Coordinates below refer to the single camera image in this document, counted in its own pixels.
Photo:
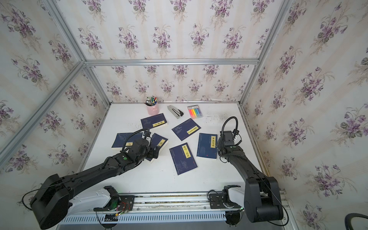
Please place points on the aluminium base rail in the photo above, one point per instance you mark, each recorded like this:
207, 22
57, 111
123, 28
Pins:
162, 208

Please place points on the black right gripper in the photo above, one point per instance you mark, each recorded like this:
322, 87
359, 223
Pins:
220, 144

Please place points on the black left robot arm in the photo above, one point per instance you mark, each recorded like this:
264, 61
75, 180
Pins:
59, 197

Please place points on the blue book under left arm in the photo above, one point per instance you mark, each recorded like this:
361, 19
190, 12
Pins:
158, 141

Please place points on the colourful highlighter pack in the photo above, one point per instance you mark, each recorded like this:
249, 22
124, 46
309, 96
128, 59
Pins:
195, 111

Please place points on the blue book upper middle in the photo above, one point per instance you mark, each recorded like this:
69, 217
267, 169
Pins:
186, 129

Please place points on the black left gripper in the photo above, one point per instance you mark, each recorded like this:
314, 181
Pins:
151, 155

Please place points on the blue book right side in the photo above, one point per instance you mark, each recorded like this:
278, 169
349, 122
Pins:
207, 146

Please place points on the blue book yellow label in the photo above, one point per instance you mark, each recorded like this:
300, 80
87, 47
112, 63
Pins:
182, 158

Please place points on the blue book far left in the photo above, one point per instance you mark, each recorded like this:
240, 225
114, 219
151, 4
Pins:
123, 140

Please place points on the pink pen cup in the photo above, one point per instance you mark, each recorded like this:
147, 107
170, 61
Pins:
153, 109

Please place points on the pens in cup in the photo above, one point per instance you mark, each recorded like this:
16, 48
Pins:
151, 101

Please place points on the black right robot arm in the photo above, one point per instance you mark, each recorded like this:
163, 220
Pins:
260, 198

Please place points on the grey black stapler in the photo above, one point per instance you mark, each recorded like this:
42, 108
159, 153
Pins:
175, 111

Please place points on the blue book upper left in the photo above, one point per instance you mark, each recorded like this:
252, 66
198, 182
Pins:
154, 121

